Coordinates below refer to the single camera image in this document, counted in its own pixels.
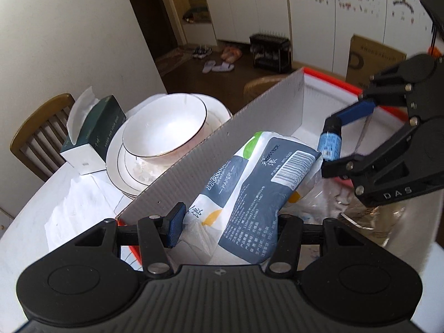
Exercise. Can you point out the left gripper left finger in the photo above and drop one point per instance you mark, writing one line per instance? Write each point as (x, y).
(156, 234)

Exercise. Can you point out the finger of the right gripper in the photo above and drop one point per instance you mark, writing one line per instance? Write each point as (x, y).
(355, 112)
(350, 168)

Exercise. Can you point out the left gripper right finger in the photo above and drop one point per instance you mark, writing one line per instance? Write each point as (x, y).
(285, 258)

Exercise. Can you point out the small blue label bottle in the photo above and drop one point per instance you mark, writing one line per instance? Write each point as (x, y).
(330, 140)

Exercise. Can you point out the clear plastic bag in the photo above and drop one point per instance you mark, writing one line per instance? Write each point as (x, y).
(328, 199)

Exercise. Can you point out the tissue paper pack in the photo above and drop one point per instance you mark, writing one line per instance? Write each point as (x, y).
(234, 220)

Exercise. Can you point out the gold foil snack bag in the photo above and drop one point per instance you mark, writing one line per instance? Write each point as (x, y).
(376, 223)

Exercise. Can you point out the brown cardboard box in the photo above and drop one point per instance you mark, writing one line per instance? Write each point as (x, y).
(368, 57)

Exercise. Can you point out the stacked white plates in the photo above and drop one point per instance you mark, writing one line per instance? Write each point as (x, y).
(131, 174)

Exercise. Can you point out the red cardboard box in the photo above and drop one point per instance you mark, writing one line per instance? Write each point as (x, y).
(295, 107)

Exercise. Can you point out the white paper napkin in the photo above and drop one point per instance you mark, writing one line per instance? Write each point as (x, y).
(90, 200)

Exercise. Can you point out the white bowl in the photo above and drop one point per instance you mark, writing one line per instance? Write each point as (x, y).
(164, 130)

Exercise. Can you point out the white floor cabinets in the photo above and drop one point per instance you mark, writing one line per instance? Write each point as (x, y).
(321, 30)

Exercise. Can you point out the black shoe rack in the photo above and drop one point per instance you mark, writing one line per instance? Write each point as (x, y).
(271, 53)

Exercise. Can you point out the green white tissue box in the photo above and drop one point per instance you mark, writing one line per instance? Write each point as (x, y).
(91, 125)

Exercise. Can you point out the purple slippers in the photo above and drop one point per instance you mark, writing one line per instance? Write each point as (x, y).
(211, 66)

